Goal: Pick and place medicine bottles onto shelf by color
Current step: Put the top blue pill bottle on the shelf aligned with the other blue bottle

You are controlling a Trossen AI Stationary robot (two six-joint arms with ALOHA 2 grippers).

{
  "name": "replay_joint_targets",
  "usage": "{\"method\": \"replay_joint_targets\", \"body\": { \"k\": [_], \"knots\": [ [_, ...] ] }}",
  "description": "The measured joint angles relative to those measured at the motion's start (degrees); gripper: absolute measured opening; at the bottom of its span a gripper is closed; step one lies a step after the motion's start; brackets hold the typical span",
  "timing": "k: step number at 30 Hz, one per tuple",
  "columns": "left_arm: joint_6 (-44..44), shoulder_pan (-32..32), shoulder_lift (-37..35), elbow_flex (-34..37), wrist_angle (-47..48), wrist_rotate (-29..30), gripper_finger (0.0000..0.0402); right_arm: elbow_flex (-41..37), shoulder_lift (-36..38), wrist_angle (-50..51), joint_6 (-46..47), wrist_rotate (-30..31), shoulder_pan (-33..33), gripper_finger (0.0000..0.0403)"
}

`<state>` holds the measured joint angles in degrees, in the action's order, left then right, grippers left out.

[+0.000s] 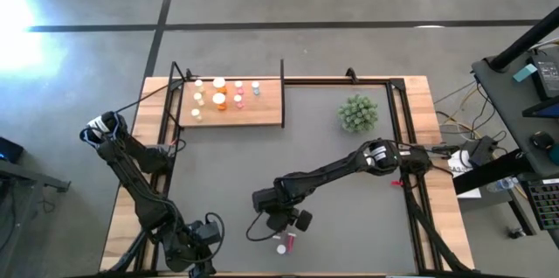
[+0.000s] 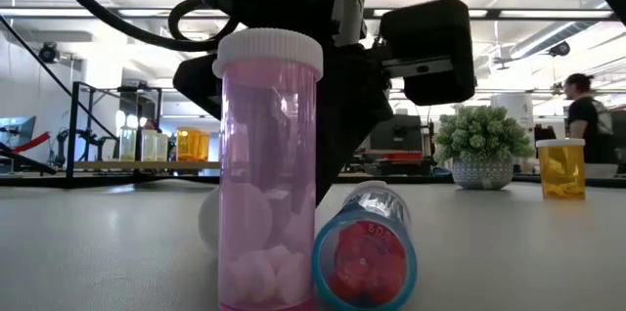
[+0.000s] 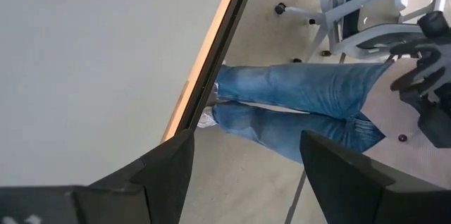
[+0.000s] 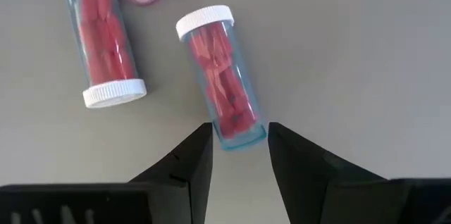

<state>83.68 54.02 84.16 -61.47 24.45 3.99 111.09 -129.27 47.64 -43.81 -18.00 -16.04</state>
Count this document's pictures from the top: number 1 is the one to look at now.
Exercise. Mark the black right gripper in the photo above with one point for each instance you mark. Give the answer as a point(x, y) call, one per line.
point(279, 219)

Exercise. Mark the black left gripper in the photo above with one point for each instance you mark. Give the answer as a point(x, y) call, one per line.
point(201, 262)

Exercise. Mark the orange pill bottle white cap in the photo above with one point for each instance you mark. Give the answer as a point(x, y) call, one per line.
point(219, 84)
point(219, 100)

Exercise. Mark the clear pill bottle yellow pills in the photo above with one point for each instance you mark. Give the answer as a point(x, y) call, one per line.
point(196, 114)

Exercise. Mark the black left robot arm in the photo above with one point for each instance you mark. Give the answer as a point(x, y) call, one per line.
point(131, 182)

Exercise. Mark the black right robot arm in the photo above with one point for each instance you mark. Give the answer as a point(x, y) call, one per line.
point(327, 168)

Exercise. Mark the wooden shelf board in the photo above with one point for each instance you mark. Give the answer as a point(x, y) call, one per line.
point(262, 112)

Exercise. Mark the grey table mat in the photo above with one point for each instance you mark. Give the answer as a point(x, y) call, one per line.
point(218, 168)

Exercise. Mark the small red clip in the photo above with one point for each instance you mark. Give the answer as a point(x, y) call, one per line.
point(396, 183)

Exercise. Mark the green artificial potted plant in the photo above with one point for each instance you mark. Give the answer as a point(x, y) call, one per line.
point(358, 114)

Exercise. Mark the white paper sheet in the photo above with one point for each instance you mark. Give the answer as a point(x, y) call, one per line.
point(468, 193)

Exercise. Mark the dark grey stand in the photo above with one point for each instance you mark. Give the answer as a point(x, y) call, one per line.
point(26, 177)

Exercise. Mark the black control box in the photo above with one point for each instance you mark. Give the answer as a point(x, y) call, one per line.
point(482, 149)

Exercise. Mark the black desk beam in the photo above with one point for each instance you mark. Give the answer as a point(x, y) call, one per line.
point(493, 173)

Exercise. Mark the black device blue light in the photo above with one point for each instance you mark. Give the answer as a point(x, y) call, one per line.
point(8, 151)

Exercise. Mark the clear water bottle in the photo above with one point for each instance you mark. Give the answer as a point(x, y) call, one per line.
point(502, 184)

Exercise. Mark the black desk caster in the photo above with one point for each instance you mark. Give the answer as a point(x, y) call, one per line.
point(516, 232)

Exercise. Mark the grey side desk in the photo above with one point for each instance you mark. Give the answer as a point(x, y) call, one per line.
point(502, 94)

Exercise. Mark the black backlit keyboard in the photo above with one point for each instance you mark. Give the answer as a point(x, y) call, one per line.
point(546, 203)

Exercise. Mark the black computer mouse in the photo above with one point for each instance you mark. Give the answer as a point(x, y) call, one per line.
point(541, 140)

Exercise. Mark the teal round object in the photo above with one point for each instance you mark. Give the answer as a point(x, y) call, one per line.
point(555, 154)

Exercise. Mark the small teal box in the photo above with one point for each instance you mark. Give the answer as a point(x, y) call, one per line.
point(525, 72)

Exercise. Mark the black tablet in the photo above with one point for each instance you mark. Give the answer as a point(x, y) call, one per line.
point(543, 109)

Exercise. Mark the black round pole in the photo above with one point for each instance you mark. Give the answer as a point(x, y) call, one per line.
point(524, 42)

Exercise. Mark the black power adapter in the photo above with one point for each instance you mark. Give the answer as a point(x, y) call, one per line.
point(548, 74)

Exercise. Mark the black metal table frame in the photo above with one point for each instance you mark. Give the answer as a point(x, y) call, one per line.
point(314, 81)

